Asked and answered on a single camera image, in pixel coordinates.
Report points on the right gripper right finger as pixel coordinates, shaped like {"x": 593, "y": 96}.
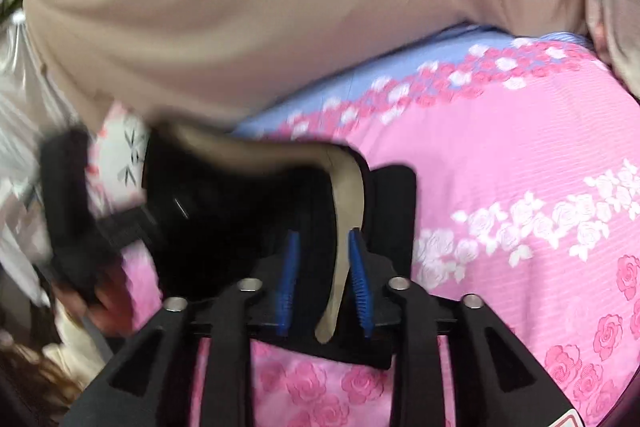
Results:
{"x": 455, "y": 361}

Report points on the pink floral bed quilt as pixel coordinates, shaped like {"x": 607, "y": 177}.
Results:
{"x": 527, "y": 157}

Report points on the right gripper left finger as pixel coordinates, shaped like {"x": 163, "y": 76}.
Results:
{"x": 151, "y": 381}

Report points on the white cat face pillow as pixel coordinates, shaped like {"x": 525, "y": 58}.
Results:
{"x": 116, "y": 159}

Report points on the person's left hand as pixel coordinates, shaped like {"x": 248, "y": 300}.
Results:
{"x": 111, "y": 309}

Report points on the black pants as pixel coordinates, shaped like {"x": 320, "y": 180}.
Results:
{"x": 224, "y": 204}

